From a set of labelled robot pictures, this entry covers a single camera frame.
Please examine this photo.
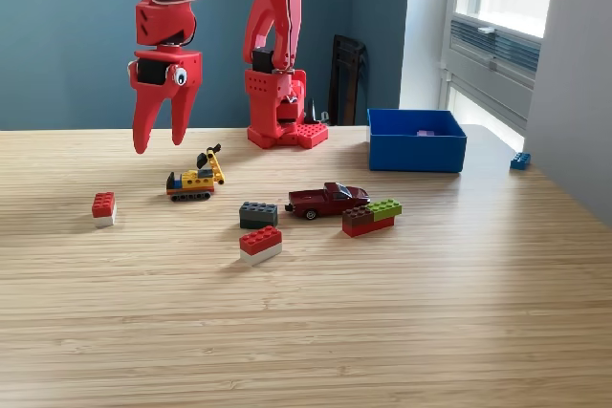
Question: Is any yellow toy digger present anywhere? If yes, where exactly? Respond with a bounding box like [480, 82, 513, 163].
[164, 142, 227, 203]

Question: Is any grey brick stack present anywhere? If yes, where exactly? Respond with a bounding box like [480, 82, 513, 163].
[238, 201, 279, 231]

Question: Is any dark red toy pickup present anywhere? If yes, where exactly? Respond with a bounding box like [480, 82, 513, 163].
[284, 181, 372, 222]

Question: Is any blue plastic bin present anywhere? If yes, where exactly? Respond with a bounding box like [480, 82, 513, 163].
[366, 108, 468, 174]

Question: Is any small red white brick stack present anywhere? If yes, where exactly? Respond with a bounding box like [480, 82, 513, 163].
[91, 191, 118, 228]

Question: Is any black table clamp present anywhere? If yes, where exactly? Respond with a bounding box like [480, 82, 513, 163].
[304, 97, 331, 126]

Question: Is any dark folded chair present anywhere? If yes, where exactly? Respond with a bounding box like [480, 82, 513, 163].
[327, 33, 370, 126]

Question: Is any long red white brick stack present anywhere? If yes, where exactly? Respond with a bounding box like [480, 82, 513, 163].
[238, 225, 283, 268]

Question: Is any brown green red brick stack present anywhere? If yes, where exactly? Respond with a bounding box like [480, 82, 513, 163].
[341, 198, 404, 238]

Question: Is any grey slatted window vent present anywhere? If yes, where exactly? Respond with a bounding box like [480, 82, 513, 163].
[448, 15, 544, 77]

